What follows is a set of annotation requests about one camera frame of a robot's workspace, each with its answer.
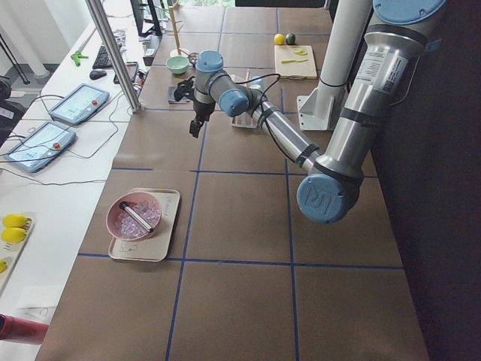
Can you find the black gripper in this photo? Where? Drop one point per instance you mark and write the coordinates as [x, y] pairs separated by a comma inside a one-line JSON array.
[[203, 109]]

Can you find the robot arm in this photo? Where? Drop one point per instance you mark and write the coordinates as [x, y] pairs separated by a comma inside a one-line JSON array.
[[369, 48]]

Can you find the blue cup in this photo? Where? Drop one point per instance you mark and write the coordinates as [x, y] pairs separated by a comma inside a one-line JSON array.
[[256, 81]]

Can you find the grey folded cloth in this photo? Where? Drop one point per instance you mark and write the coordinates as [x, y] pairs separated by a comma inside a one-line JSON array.
[[173, 96]]

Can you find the green bowl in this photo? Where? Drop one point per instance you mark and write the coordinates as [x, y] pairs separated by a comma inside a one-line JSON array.
[[177, 64]]

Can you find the large metal scoop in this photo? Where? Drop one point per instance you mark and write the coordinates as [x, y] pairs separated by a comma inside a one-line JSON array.
[[193, 58]]

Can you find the wooden mug tree stand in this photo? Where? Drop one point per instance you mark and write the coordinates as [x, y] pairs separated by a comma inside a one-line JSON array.
[[175, 30]]

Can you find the metal ice scoop in bowl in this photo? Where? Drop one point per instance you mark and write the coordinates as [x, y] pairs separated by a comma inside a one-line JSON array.
[[136, 217]]

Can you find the black computer mouse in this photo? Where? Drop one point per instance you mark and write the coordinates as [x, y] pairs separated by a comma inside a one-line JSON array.
[[97, 74]]

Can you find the black keyboard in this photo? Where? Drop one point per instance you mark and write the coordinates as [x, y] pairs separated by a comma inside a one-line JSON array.
[[102, 60]]

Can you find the far teach pendant tablet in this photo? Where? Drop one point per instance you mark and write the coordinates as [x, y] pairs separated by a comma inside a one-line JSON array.
[[79, 105]]

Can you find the teach pendant tablet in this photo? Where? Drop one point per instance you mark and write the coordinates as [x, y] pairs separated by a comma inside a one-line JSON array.
[[79, 105], [40, 148]]

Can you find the whole yellow lemon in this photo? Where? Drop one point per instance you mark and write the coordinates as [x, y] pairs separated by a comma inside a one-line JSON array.
[[279, 39]]

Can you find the pink bowl with ice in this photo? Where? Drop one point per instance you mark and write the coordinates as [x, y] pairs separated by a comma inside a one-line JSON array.
[[121, 226]]

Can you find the wooden cutting board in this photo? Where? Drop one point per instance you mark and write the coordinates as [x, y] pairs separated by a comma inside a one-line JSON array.
[[302, 70]]

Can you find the beige serving tray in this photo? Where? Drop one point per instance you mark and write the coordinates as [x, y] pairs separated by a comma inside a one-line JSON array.
[[154, 248]]

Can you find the lemon half slice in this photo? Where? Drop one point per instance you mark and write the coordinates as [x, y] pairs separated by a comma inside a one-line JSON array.
[[299, 51]]

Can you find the yellow plastic knife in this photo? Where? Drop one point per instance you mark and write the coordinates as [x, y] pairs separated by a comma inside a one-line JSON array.
[[287, 61]]

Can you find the green plastic clamp tool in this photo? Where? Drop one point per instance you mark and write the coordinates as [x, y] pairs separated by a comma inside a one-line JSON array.
[[77, 56]]

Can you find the near teach pendant tablet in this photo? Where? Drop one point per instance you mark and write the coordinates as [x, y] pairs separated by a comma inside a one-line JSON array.
[[40, 148]]

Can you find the tray with lemons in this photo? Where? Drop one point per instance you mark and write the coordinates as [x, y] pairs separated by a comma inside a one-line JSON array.
[[15, 232]]

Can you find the red cylinder object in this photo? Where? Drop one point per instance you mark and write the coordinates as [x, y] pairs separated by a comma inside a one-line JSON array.
[[18, 330]]

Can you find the white wire cup rack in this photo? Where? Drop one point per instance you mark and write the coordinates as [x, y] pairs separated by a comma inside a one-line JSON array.
[[244, 120]]

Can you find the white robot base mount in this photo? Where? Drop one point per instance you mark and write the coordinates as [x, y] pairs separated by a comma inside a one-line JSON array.
[[320, 110]]

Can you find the aluminium frame post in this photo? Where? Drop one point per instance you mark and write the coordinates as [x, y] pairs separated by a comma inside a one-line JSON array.
[[102, 25]]

